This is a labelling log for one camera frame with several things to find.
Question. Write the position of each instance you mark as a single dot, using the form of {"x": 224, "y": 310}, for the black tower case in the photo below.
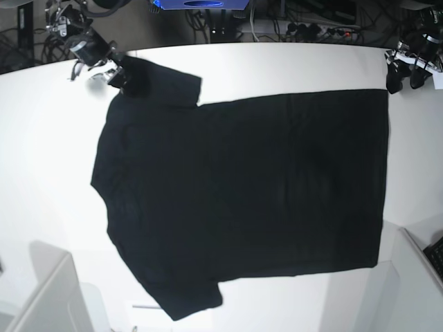
{"x": 25, "y": 32}

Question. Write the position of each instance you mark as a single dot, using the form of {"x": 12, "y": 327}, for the black keyboard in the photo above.
{"x": 434, "y": 255}

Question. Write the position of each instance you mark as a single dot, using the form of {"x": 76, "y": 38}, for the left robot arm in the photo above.
{"x": 425, "y": 18}

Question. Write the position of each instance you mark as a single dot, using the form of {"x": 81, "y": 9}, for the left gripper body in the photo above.
{"x": 423, "y": 51}

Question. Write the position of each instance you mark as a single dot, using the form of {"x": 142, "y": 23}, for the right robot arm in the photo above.
{"x": 70, "y": 22}

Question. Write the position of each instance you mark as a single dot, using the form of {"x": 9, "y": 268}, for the white left partition panel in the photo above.
{"x": 40, "y": 291}

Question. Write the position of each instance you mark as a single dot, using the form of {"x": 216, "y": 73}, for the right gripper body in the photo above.
{"x": 91, "y": 50}

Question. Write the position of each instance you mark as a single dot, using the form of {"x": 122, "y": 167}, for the blue box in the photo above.
{"x": 201, "y": 4}

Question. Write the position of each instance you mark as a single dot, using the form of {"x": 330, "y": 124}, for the white right partition panel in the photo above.
{"x": 418, "y": 305}

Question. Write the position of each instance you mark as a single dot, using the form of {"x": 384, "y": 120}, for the black T-shirt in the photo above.
{"x": 274, "y": 186}

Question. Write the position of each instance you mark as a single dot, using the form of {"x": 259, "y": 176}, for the white partition panel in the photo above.
{"x": 40, "y": 291}
{"x": 418, "y": 305}

